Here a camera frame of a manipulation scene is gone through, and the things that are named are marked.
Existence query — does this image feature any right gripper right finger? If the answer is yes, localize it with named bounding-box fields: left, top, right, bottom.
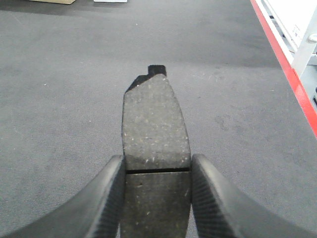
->
left=192, top=154, right=317, bottom=238

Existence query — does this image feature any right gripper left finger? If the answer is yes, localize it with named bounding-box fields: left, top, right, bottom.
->
left=7, top=155, right=125, bottom=238

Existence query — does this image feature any grey brake pad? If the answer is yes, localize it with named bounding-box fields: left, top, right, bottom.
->
left=120, top=65, right=191, bottom=238

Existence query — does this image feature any white flat box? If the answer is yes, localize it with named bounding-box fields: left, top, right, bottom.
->
left=93, top=0, right=128, bottom=3

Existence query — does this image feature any cardboard box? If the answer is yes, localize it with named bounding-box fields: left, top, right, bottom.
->
left=31, top=0, right=75, bottom=4

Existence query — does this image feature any red conveyor edge rail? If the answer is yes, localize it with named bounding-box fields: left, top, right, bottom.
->
left=251, top=0, right=317, bottom=134

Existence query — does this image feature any white machine side frame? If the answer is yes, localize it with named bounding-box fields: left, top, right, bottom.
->
left=258, top=0, right=317, bottom=110

